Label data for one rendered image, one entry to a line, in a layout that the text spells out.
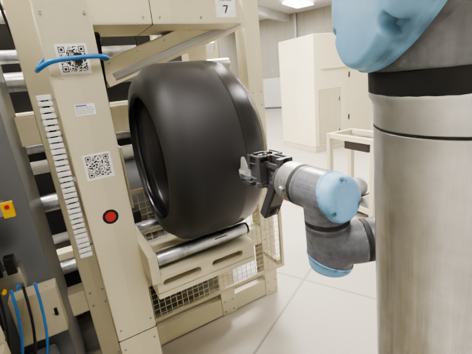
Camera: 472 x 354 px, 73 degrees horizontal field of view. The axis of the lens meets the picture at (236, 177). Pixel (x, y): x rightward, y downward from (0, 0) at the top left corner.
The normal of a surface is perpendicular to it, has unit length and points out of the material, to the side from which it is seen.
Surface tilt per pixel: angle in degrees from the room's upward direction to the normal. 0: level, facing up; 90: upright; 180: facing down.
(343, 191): 85
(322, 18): 90
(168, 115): 66
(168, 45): 90
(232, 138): 75
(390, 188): 94
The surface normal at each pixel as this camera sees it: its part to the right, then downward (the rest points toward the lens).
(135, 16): 0.50, 0.21
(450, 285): -0.70, 0.33
